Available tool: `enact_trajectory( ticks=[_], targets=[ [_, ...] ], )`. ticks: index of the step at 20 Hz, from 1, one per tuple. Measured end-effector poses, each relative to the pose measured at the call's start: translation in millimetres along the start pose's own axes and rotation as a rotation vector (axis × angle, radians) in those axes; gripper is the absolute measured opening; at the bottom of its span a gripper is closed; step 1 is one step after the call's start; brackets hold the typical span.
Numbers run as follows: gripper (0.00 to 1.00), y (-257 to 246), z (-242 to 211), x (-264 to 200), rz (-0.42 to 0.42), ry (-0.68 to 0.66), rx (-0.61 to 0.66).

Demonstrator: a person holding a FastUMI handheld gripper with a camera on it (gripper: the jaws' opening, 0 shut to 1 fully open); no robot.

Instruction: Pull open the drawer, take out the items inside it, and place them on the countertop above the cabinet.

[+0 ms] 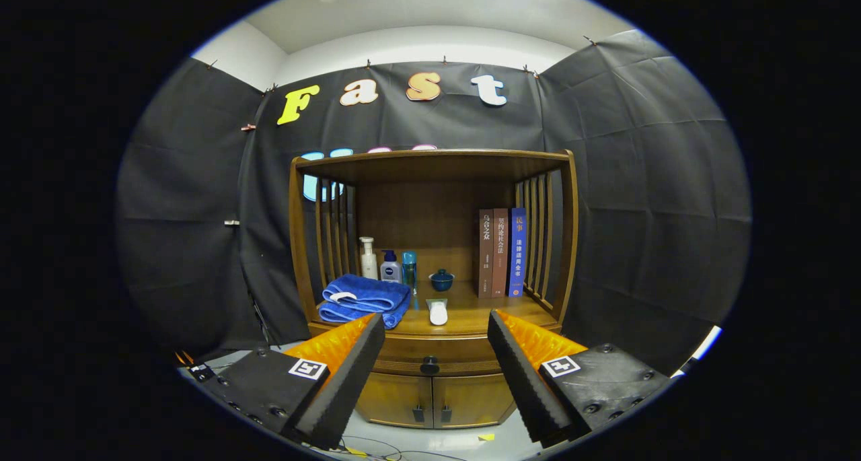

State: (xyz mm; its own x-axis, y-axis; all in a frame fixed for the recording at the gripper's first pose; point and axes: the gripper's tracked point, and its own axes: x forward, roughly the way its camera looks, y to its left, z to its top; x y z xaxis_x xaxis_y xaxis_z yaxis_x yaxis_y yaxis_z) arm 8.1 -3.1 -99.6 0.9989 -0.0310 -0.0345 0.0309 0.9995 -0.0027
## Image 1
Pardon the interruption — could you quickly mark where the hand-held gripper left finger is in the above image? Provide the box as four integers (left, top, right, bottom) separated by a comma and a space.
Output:
202, 313, 386, 451

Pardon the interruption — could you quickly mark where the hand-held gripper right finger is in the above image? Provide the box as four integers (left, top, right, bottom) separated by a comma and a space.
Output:
488, 309, 673, 448

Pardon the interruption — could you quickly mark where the wooden drawer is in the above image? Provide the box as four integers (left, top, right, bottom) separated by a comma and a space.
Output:
371, 334, 502, 377

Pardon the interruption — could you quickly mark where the wooden cabinet door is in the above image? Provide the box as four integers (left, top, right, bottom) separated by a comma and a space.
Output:
433, 374, 517, 428
355, 374, 435, 428

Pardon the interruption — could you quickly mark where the wooden countertop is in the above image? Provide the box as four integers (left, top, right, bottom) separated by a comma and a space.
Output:
309, 289, 560, 337

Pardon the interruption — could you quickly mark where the wooden cabinet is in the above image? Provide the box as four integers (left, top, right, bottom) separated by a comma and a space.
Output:
289, 149, 579, 429

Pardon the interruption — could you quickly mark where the folded blue towel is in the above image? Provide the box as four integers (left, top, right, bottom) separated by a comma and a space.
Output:
317, 274, 412, 330

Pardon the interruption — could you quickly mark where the white pump bottle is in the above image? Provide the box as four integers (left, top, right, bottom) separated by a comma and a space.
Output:
359, 237, 379, 280

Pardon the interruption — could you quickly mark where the blue book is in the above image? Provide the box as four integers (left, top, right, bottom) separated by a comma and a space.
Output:
507, 208, 528, 298

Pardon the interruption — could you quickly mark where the reddish brown book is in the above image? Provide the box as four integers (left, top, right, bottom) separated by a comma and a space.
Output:
492, 209, 510, 298

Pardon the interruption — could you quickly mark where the dark brown book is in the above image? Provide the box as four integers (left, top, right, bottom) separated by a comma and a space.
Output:
474, 209, 495, 299

